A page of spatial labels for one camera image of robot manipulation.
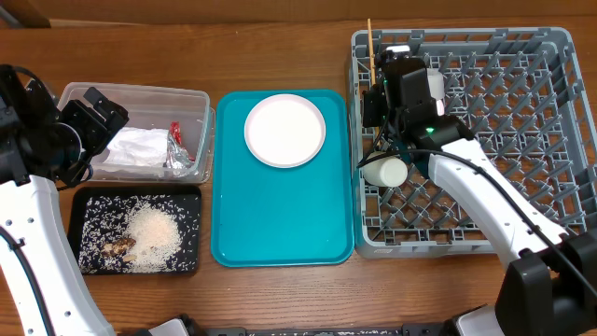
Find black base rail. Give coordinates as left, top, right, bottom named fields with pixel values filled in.
left=196, top=323, right=453, bottom=336

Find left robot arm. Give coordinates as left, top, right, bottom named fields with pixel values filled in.
left=1, top=64, right=129, bottom=335

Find red silver foil wrapper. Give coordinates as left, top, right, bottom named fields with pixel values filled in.
left=165, top=121, right=195, bottom=169

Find wooden chopstick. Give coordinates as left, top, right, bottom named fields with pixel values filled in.
left=367, top=18, right=377, bottom=87

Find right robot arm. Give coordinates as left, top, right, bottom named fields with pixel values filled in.
left=358, top=46, right=596, bottom=336

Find pink round plate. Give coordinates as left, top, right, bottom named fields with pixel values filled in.
left=243, top=93, right=326, bottom=169

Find white plastic cup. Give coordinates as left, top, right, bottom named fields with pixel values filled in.
left=362, top=157, right=409, bottom=188

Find rice and food scraps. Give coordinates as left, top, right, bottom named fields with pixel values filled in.
left=77, top=195, right=200, bottom=273

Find clear plastic waste bin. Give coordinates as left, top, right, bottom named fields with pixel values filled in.
left=58, top=82, right=215, bottom=184

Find black plastic tray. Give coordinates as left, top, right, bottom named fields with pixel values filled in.
left=67, top=185, right=203, bottom=276

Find grey plastic dish rack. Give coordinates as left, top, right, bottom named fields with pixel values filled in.
left=349, top=27, right=596, bottom=259

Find grey round bowl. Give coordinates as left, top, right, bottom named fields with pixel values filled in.
left=427, top=68, right=445, bottom=100

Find teal plastic serving tray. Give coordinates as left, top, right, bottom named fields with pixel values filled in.
left=211, top=89, right=354, bottom=267

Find white napkin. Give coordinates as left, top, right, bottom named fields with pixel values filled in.
left=104, top=127, right=169, bottom=167

